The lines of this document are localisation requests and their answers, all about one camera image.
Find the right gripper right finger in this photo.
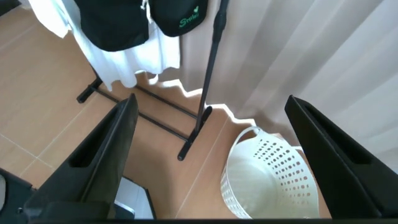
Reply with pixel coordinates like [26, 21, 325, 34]
[284, 95, 398, 220]

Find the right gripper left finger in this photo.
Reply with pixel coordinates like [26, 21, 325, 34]
[24, 93, 139, 220]

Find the white printed t-shirt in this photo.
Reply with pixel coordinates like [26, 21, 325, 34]
[27, 0, 182, 92]

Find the black garment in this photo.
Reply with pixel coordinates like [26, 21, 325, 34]
[73, 0, 210, 53]

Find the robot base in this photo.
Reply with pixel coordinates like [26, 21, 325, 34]
[0, 167, 157, 220]

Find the white laundry basket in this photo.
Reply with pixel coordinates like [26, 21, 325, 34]
[220, 125, 321, 220]

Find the black clothes rack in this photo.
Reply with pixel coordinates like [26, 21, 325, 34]
[76, 0, 231, 162]

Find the beige curtain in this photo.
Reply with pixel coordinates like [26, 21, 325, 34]
[155, 0, 398, 174]

